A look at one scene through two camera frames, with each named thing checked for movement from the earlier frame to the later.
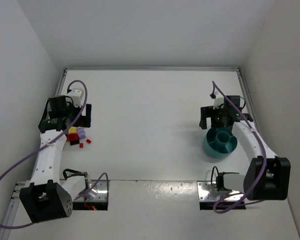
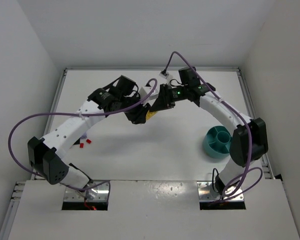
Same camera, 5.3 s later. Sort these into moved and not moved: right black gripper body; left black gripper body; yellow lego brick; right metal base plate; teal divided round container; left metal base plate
Moved: right black gripper body; yellow lego brick; left black gripper body
Not moved: right metal base plate; teal divided round container; left metal base plate
